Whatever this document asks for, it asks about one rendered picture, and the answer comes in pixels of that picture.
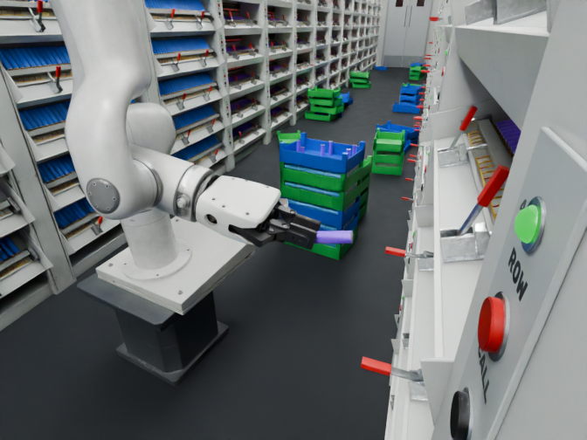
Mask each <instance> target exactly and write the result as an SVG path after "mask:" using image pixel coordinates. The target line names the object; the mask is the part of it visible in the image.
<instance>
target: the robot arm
mask: <svg viewBox="0 0 587 440"><path fill-rule="evenodd" d="M48 2H49V3H50V5H51V7H52V9H53V11H54V13H55V16H56V18H57V20H58V23H59V28H60V30H61V33H62V36H63V39H64V41H65V44H66V49H67V52H68V55H69V59H70V62H71V67H72V72H73V93H72V98H71V102H70V106H69V109H68V113H67V116H66V125H65V132H64V133H65V139H66V146H67V148H68V151H69V153H70V155H71V157H72V160H73V166H74V168H75V171H76V173H77V176H78V178H79V183H80V185H81V188H82V189H83V191H84V194H85V196H86V199H87V201H88V202H89V203H90V204H91V206H92V207H93V209H94V210H95V211H96V212H97V213H98V214H99V215H101V216H102V217H105V218H107V219H111V220H120V221H121V226H122V229H123V231H124V234H125V237H126V239H127V242H128V246H129V249H130V252H129V253H128V254H127V255H126V257H125V258H124V259H123V260H122V263H121V269H122V272H123V273H124V275H125V276H126V277H127V278H130V279H132V280H134V281H140V282H150V281H157V280H160V279H163V278H167V277H170V276H172V275H174V274H176V273H177V272H179V271H181V270H182V269H183V268H184V267H185V266H186V265H187V264H188V263H189V262H190V260H191V257H192V250H191V248H190V245H189V244H188V243H186V242H185V241H183V240H181V239H177V238H175V234H174V231H173V227H172V224H171V221H170V217H169V214H170V215H173V216H176V217H181V218H182V219H185V220H188V221H191V222H192V223H195V222H199V223H200V224H202V225H204V226H205V227H207V228H209V229H211V230H214V231H215V232H217V233H219V234H221V235H224V236H226V237H229V238H231V239H234V240H237V241H239V242H241V243H245V244H251V245H256V246H258V247H262V246H264V245H266V244H268V243H269V242H275V241H278V242H280V243H285V242H286V241H287V242H288V243H291V244H296V245H299V246H301V247H303V248H306V249H309V250H312V249H313V246H314V241H315V239H316V236H317V231H319V229H320V227H321V222H320V221H318V220H315V219H313V218H310V217H305V216H303V215H300V214H297V212H296V211H295V210H292V209H290V207H289V206H288V201H287V199H286V198H280V195H281V193H280V191H279V190H278V189H275V188H272V187H269V186H266V185H264V184H260V183H257V182H251V181H247V180H244V179H240V178H236V177H231V176H224V175H221V176H220V177H219V175H215V173H214V171H213V170H211V169H208V168H205V167H202V166H199V165H196V164H194V163H191V162H187V161H184V160H181V159H178V158H175V157H173V156H170V155H169V154H170V153H171V150H172V148H173V147H174V144H175V141H176V126H175V122H174V121H173V119H172V117H171V114H169V112H168V111H167V110H166V109H165V108H164V107H162V106H160V105H158V104H156V103H138V104H132V105H129V104H130V102H131V100H133V99H135V98H137V97H139V96H141V95H142V94H144V93H145V92H147V90H148V89H149V87H150V85H151V81H152V72H151V66H150V63H149V59H148V54H147V50H146V47H145V44H144V41H143V38H142V32H141V29H140V25H139V22H138V19H137V16H136V12H135V7H134V4H133V0H48ZM279 215H280V216H281V217H282V218H280V217H279ZM271 227H274V228H271Z"/></svg>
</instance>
